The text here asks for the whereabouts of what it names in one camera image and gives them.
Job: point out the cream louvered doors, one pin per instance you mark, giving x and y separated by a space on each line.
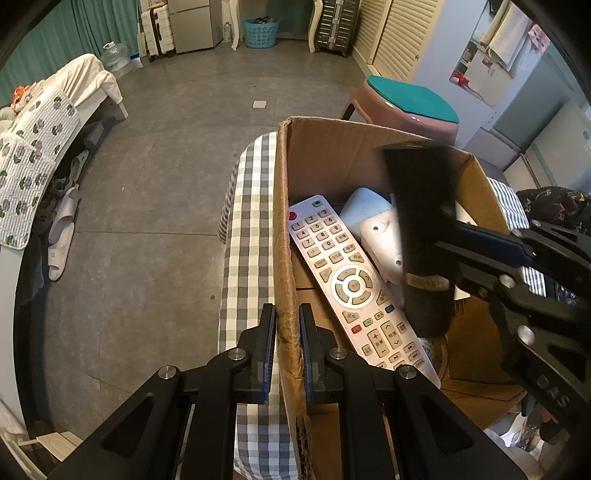
401 32

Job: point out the grey mini fridge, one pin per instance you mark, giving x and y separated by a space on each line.
194 25

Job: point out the white power adapter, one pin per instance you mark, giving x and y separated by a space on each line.
381 249

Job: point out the pink plastic stool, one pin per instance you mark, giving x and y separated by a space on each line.
406 121

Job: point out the clear water jug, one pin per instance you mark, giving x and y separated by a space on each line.
115 60

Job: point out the white plastic bag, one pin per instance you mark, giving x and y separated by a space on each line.
512 438

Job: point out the orange soft toy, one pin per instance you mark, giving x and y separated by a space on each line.
25 94

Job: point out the blue plastic basket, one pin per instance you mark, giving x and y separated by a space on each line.
261 33

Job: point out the teal seat cushion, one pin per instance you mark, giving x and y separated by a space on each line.
411 97

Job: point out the white suitcase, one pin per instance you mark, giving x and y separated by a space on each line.
157 32

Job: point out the clear plastic bottle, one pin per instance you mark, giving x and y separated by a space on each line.
227 31

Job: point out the white bed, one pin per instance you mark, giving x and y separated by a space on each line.
87 74

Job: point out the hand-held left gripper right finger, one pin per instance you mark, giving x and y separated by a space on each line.
307 360

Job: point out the white slipper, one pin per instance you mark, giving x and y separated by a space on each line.
68 207
59 254

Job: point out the white floor plate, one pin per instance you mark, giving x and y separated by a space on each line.
260 105

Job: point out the dark floral cloth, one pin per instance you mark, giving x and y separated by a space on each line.
554 203

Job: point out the wall mirror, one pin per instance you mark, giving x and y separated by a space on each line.
498 55

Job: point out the brown cardboard box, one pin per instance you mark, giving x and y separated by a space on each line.
369 138

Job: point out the checked tablecloth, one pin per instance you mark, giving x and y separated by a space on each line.
254 221

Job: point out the white security camera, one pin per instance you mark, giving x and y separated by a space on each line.
364 207

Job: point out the green curtain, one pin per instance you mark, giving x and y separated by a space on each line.
69 32

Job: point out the white dressing table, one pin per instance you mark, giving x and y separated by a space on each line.
235 32

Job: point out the dark ribbed suitcase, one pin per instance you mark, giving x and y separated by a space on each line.
337 25

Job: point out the white remote control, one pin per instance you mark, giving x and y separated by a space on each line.
351 286

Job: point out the grey slipper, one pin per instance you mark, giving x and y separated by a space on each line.
79 162

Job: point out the round gold tin can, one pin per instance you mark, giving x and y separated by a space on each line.
444 360

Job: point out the flower printed blanket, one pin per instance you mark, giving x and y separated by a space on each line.
32 138

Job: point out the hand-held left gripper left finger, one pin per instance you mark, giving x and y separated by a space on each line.
267 355

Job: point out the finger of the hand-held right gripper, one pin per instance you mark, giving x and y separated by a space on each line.
489 242
480 274

